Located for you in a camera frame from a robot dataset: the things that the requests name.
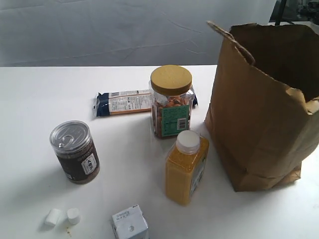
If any white marshmallow cylinder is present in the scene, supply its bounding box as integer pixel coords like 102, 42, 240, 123
67, 208, 81, 225
44, 208, 61, 227

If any yellow grain bottle white cap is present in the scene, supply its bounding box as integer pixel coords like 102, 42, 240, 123
165, 130, 209, 206

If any black stand in background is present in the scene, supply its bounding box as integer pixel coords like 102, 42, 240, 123
270, 0, 319, 25

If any white blue carton box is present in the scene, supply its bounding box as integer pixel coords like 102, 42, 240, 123
112, 205, 150, 239

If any right white marshmallow cylinder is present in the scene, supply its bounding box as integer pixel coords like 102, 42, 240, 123
67, 208, 81, 225

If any blue white noodle packet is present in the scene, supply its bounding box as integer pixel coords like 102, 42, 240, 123
93, 89, 199, 119

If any dark clear pull-tab can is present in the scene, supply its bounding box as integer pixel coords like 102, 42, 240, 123
49, 120, 100, 184

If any large brown paper bag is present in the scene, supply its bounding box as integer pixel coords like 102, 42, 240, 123
205, 22, 319, 192

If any left white marshmallow cylinder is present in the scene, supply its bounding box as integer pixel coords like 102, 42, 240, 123
44, 208, 61, 227

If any clear nut jar yellow lid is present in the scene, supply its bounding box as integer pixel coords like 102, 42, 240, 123
149, 65, 194, 138

